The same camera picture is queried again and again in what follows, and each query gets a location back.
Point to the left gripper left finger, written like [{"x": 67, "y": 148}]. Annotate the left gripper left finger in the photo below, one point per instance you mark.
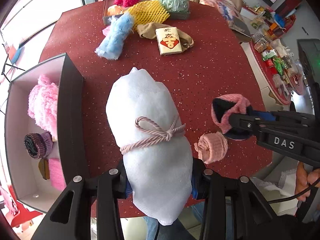
[{"x": 70, "y": 215}]

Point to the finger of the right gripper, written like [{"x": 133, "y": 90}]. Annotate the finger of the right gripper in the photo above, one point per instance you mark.
[
  {"x": 243, "y": 124},
  {"x": 266, "y": 116}
]

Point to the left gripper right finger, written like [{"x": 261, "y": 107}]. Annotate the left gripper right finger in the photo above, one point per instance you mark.
[{"x": 252, "y": 217}]

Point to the pink sponge block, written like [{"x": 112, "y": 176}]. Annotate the pink sponge block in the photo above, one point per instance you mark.
[{"x": 57, "y": 179}]

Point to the purple striped sock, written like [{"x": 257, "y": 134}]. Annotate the purple striped sock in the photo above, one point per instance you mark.
[{"x": 38, "y": 146}]

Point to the white cloth bundle with cord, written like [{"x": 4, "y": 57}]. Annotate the white cloth bundle with cord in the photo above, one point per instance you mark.
[{"x": 156, "y": 154}]

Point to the fluffy pink yarn scarf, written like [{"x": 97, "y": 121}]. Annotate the fluffy pink yarn scarf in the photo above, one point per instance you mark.
[{"x": 42, "y": 105}]

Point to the tan knit sock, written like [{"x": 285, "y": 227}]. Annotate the tan knit sock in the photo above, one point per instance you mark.
[{"x": 148, "y": 31}]

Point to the cartoon tissue pack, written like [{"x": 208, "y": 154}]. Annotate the cartoon tissue pack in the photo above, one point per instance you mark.
[
  {"x": 44, "y": 169},
  {"x": 168, "y": 41}
]

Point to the person's right hand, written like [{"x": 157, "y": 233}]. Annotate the person's right hand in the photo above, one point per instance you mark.
[{"x": 303, "y": 178}]

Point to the red plastic stool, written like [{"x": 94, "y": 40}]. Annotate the red plastic stool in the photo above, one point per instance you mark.
[{"x": 17, "y": 214}]

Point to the red tray of snacks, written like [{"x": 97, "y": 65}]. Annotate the red tray of snacks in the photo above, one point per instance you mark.
[{"x": 274, "y": 66}]

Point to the person's jeans legs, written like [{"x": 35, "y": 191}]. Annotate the person's jeans legs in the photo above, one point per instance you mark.
[{"x": 175, "y": 231}]

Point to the cartoon tissue pack on table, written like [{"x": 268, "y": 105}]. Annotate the cartoon tissue pack on table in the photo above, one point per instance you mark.
[{"x": 168, "y": 41}]

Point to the patterned cushion on chair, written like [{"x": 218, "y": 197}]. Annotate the patterned cushion on chair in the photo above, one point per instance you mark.
[{"x": 229, "y": 12}]

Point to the yellow foam net sleeve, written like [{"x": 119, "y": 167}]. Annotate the yellow foam net sleeve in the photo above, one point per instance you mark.
[{"x": 148, "y": 12}]

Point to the fluffy light blue scarf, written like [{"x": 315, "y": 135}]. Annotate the fluffy light blue scarf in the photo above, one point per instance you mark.
[{"x": 119, "y": 29}]

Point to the black folding chair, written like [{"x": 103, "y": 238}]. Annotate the black folding chair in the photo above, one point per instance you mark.
[{"x": 9, "y": 65}]

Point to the orange fabric flower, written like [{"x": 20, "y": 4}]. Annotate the orange fabric flower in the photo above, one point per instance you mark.
[{"x": 114, "y": 10}]

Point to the small grey tray box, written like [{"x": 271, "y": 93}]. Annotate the small grey tray box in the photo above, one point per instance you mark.
[{"x": 173, "y": 15}]

